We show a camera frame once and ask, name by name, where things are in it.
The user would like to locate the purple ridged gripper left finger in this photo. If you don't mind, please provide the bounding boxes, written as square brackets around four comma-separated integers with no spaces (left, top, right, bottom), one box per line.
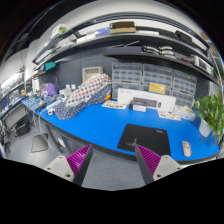
[43,143,94,187]

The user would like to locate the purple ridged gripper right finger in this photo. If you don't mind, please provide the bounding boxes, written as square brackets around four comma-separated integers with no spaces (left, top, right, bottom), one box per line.
[133,143,183,185]

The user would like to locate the black mouse pad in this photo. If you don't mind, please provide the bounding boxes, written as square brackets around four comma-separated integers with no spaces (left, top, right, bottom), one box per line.
[117,124,171,155]

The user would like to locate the flat printed card right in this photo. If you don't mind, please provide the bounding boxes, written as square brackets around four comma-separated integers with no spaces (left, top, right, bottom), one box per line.
[158,111,181,121]

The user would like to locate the flat printed card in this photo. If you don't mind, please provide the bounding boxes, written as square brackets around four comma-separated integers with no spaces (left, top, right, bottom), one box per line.
[158,111,181,121]
[102,100,127,110]

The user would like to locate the small black white box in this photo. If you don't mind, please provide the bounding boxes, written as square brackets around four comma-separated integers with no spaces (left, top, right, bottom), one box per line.
[129,104,146,112]

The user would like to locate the white tape roll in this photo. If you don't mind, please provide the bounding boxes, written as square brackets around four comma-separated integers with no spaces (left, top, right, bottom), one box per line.
[48,109,54,116]

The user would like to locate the white keyboard box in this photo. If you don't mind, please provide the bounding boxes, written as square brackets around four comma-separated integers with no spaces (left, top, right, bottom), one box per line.
[117,88,176,112]

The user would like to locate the clear plastic container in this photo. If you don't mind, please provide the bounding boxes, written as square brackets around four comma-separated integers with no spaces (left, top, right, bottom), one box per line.
[174,105,196,121]

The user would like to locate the flat printed card left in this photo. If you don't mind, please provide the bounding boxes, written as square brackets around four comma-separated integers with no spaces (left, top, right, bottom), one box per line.
[102,100,127,110]

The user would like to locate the yellow label card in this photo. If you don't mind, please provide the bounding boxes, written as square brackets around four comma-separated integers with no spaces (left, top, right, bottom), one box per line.
[149,82,166,94]

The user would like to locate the patterned cloth bundle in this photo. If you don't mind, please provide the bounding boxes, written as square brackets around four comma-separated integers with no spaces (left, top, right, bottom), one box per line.
[55,74,112,120]

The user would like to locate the purple plastic bag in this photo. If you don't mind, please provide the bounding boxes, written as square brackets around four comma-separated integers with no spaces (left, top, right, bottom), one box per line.
[41,83,58,97]

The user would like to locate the green potted plant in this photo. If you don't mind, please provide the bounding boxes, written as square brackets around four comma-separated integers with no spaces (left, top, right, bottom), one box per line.
[194,94,224,141]

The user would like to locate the grey drawer organizer cabinets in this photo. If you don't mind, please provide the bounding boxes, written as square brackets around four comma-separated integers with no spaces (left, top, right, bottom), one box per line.
[112,63,197,107]

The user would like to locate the white woven basket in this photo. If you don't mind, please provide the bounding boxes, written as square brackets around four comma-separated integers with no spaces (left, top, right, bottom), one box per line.
[82,66,103,81]

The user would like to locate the white paper roll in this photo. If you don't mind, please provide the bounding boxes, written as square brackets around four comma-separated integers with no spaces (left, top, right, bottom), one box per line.
[32,79,40,94]

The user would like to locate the teal box on shelf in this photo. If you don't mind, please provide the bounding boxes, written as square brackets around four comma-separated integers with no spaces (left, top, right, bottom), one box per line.
[44,62,56,71]

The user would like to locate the green white box top shelf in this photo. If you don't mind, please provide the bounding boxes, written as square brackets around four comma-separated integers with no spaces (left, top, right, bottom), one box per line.
[51,24,67,38]

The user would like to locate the brown cardboard box on shelf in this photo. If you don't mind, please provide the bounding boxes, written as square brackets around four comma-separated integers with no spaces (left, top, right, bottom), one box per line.
[110,21,136,34]

